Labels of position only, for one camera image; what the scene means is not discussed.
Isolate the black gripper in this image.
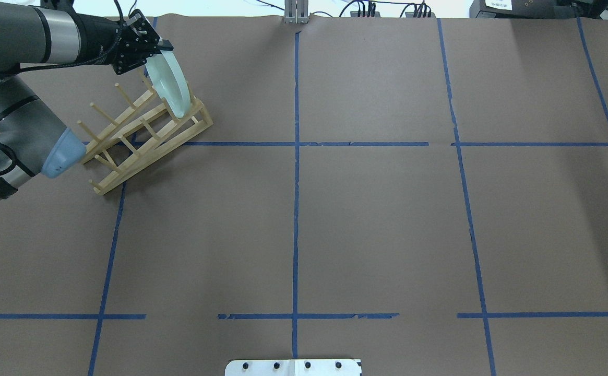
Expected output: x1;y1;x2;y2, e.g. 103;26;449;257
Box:
111;9;173;75

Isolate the light green plate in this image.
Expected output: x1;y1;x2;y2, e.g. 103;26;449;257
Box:
146;51;192;119

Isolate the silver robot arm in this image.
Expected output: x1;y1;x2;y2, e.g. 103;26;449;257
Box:
0;1;173;201

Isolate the wooden dish rack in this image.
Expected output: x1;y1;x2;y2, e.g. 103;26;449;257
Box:
77;72;213;196

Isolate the orange black connector block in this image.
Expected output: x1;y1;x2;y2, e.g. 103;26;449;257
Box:
340;1;379;18

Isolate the black box with label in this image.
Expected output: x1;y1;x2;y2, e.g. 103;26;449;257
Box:
469;1;608;19

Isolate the aluminium frame post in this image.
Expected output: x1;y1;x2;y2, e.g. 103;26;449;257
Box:
284;0;310;25

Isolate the white pedestal column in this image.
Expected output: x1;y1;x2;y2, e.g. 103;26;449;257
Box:
224;358;363;375

